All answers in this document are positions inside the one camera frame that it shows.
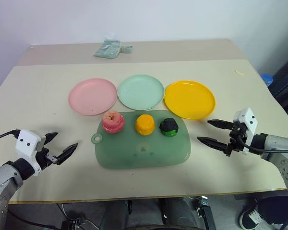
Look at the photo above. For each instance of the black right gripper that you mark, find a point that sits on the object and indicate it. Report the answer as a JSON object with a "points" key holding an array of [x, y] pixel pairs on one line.
{"points": [[236, 141]]}

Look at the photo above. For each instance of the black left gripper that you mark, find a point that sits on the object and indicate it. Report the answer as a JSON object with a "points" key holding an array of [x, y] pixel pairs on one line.
{"points": [[47, 158]]}

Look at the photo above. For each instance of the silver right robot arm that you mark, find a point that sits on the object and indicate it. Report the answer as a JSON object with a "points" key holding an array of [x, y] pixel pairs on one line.
{"points": [[282, 165]]}

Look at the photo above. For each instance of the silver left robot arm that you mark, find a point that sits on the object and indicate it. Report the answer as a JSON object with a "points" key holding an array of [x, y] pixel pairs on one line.
{"points": [[4, 182]]}

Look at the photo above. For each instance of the yellow plate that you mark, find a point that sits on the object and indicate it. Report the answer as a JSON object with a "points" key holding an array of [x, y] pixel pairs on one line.
{"points": [[189, 99]]}

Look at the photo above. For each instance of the dark green toy vegetable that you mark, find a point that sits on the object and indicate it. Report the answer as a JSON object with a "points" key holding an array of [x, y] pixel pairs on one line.
{"points": [[168, 127]]}

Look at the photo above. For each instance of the pink plate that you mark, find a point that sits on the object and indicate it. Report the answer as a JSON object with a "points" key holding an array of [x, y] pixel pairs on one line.
{"points": [[92, 97]]}

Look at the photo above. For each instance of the orange toy fruit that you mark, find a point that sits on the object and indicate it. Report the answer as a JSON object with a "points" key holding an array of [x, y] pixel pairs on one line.
{"points": [[145, 125]]}

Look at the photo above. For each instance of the mint green plate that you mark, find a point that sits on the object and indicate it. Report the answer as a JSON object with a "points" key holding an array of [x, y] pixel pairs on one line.
{"points": [[141, 92]]}

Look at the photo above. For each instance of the red toy apple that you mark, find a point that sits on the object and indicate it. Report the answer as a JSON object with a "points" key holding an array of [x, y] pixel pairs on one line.
{"points": [[112, 122]]}

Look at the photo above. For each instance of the small yellow scrap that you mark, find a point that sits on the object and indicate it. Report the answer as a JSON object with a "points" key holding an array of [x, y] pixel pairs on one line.
{"points": [[239, 72]]}

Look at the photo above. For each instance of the blue round container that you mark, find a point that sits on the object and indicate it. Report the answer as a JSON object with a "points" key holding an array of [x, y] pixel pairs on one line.
{"points": [[268, 79]]}

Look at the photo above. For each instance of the green silicone mat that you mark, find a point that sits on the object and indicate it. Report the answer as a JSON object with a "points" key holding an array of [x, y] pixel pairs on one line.
{"points": [[144, 151]]}

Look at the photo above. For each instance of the small black box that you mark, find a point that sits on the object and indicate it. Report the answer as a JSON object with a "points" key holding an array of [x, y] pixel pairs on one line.
{"points": [[72, 224]]}

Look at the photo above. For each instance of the black case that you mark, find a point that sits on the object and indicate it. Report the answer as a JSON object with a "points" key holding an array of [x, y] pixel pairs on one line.
{"points": [[286, 81]]}

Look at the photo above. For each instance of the black and white sneaker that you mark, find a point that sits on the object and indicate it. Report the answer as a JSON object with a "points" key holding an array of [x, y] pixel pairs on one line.
{"points": [[252, 218]]}

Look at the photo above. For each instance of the dark trouser leg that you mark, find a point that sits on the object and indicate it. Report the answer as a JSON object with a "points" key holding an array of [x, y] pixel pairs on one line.
{"points": [[278, 208]]}

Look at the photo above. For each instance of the teal plastic pouch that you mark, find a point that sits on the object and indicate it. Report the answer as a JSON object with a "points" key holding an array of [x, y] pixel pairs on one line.
{"points": [[107, 49]]}

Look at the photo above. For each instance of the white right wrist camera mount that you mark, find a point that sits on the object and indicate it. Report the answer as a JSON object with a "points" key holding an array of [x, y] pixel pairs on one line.
{"points": [[247, 121]]}

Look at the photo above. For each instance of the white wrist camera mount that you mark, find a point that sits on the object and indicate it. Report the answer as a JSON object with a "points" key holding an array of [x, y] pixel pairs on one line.
{"points": [[247, 121], [26, 143]]}

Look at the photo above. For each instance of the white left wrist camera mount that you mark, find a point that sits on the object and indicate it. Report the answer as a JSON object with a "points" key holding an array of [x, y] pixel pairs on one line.
{"points": [[26, 143]]}

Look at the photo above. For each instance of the black metal bracket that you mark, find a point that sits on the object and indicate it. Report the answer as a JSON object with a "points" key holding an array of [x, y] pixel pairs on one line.
{"points": [[205, 213]]}

